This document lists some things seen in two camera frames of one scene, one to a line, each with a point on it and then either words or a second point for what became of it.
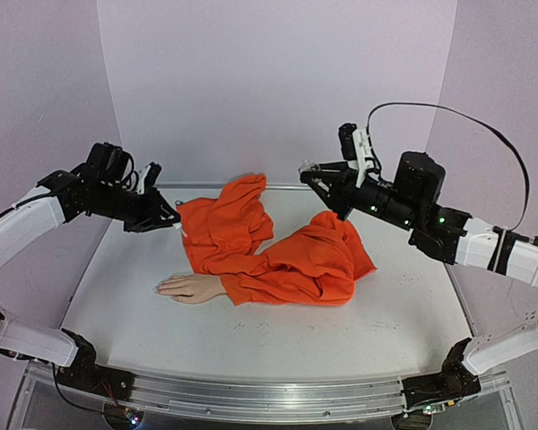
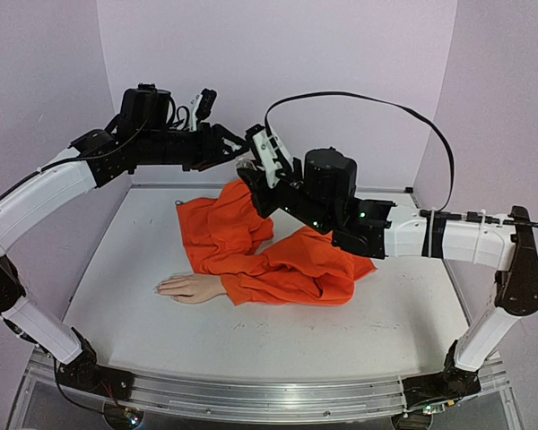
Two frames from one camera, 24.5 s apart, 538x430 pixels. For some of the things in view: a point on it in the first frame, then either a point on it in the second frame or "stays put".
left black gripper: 153,214 → 212,157
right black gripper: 347,188 → 260,193
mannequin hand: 194,288 stays put
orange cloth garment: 316,264 stays put
